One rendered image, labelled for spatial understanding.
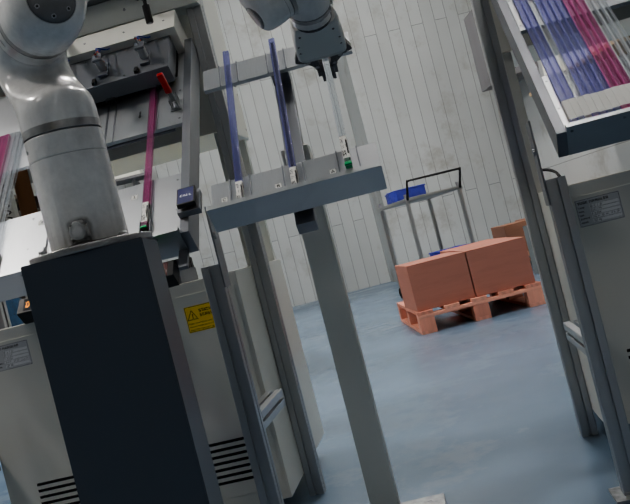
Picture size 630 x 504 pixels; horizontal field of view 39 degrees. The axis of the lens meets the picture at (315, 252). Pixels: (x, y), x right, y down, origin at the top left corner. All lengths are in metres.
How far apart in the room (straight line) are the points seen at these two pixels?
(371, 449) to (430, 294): 3.27
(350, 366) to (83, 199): 0.78
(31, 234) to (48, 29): 0.77
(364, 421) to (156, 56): 1.02
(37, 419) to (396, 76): 8.63
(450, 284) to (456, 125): 5.55
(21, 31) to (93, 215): 0.28
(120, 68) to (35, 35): 0.93
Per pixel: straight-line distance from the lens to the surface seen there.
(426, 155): 10.48
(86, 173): 1.38
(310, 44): 1.80
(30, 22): 1.39
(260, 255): 2.33
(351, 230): 11.33
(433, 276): 5.17
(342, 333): 1.91
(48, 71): 1.50
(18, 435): 2.38
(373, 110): 10.46
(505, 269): 5.24
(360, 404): 1.93
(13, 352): 2.35
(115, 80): 2.27
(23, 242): 2.06
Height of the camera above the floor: 0.62
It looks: level
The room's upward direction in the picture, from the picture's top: 14 degrees counter-clockwise
